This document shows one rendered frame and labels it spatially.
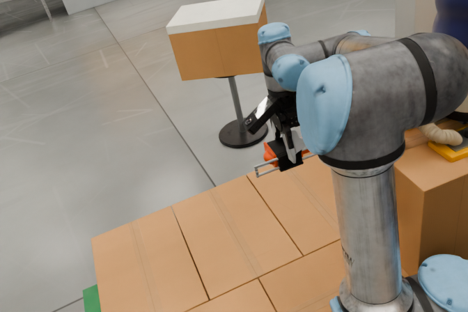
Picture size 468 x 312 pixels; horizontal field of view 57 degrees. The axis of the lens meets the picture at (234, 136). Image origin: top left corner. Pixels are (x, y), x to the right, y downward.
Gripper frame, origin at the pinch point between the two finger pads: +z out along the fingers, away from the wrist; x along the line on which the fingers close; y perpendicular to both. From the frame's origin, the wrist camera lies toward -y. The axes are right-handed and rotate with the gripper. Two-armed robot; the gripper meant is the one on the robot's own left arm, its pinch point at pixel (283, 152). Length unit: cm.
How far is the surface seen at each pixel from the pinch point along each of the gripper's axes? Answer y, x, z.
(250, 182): 5, 72, 68
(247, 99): 56, 239, 123
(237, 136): 28, 185, 119
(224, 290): -26, 17, 66
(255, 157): 32, 157, 122
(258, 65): 48, 162, 54
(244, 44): 42, 165, 39
